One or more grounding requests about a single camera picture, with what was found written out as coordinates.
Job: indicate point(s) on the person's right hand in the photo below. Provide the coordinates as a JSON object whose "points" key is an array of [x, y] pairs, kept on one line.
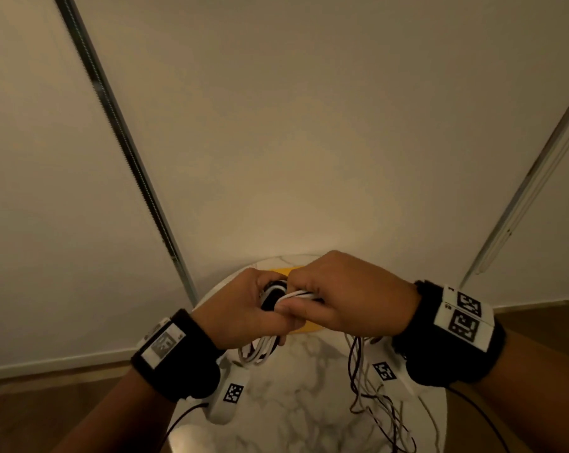
{"points": [[360, 297]]}

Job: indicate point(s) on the person's left hand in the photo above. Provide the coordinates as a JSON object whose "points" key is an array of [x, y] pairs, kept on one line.
{"points": [[232, 311]]}

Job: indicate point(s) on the yellow box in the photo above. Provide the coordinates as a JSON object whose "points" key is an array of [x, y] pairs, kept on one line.
{"points": [[308, 328]]}

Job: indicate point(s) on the person's right forearm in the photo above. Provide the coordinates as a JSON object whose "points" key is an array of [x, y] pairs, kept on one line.
{"points": [[539, 396]]}

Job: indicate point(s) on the person's left forearm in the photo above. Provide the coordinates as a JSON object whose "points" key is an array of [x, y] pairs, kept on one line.
{"points": [[114, 415]]}

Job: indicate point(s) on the black left wristband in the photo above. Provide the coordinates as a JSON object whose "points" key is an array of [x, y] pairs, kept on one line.
{"points": [[185, 363]]}

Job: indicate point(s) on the black wristband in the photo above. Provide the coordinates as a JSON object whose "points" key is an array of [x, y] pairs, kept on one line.
{"points": [[430, 358], [185, 363]]}

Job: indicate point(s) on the black right wristband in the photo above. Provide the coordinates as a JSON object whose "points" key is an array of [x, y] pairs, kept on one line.
{"points": [[430, 358]]}

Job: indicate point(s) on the white marble table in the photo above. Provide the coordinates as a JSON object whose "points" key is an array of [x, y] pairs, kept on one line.
{"points": [[303, 396]]}

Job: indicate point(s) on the white baseboard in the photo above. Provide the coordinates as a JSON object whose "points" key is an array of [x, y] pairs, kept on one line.
{"points": [[53, 367]]}

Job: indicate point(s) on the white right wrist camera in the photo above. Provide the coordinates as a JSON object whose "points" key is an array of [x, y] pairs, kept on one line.
{"points": [[388, 377]]}

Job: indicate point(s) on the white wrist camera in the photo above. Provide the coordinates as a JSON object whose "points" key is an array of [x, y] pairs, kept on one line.
{"points": [[228, 401], [388, 377]]}

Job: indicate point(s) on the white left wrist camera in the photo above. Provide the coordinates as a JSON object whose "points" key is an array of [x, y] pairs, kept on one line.
{"points": [[228, 401]]}

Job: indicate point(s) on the slotted metal wall rail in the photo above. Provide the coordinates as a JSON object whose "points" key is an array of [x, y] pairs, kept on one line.
{"points": [[525, 188], [124, 141]]}

